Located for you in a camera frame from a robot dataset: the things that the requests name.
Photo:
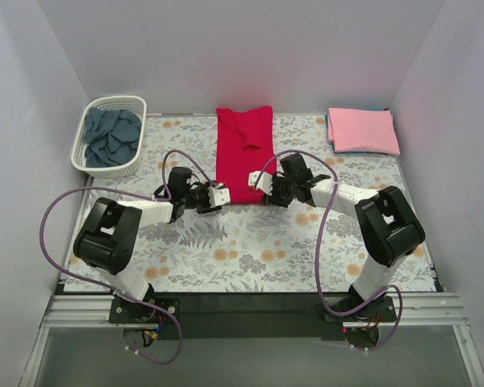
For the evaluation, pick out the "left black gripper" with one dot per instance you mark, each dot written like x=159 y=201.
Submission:
x=206 y=197

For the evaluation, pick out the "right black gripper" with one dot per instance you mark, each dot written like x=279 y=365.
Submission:
x=275 y=195

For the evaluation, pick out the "red t shirt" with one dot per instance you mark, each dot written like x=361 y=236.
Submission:
x=244 y=145

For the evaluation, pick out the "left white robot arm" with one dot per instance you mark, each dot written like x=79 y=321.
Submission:
x=107 y=238

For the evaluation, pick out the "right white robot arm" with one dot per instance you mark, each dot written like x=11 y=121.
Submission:
x=389 y=227

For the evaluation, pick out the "floral patterned table mat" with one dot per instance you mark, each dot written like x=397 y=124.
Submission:
x=249 y=248

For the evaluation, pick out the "folded pink t shirt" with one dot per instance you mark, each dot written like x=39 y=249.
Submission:
x=363 y=129

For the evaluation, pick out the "white plastic laundry basket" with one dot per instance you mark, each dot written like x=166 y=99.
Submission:
x=137 y=106

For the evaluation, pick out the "dark blue-grey t shirt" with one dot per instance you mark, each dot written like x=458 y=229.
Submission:
x=112 y=137

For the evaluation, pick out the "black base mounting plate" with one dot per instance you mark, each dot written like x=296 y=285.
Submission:
x=245 y=315

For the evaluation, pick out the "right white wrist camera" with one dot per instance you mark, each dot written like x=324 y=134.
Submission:
x=260 y=182

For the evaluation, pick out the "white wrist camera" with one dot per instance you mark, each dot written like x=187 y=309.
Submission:
x=260 y=182
x=218 y=195

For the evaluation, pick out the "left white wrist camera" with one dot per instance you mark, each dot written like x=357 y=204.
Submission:
x=218 y=195

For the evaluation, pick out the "aluminium frame rail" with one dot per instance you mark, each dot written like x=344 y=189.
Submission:
x=430 y=309

